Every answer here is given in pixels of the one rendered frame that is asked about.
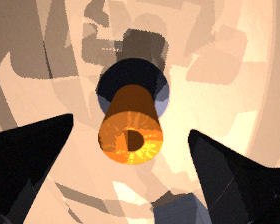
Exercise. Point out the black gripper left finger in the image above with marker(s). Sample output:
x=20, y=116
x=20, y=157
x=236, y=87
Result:
x=26, y=157

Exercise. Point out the orange knob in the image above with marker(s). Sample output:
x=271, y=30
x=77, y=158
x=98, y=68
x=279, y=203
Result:
x=131, y=132

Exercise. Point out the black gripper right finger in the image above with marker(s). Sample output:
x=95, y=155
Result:
x=237, y=190

